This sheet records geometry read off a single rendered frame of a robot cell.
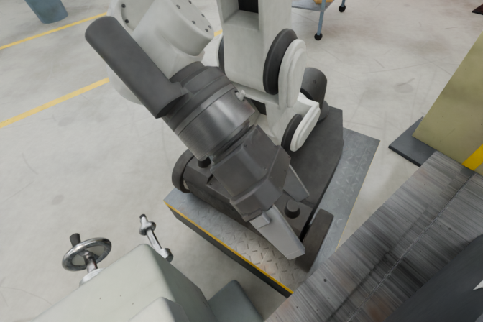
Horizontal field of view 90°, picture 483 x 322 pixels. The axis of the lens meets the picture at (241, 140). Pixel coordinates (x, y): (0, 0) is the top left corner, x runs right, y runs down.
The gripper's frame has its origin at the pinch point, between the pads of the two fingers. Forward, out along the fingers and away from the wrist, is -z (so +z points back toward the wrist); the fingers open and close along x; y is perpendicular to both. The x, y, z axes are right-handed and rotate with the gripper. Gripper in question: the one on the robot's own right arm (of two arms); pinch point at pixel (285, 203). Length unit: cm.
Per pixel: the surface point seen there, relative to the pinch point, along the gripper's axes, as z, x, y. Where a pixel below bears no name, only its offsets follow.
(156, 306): -2.4, 4.4, -26.9
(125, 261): 3.6, -6.1, -43.7
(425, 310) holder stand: -10.8, 7.5, 7.6
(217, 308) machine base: -39, -33, -70
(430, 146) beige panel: -81, -145, 28
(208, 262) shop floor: -35, -58, -87
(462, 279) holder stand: -11.3, 5.3, 11.2
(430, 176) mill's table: -15.8, -16.7, 14.6
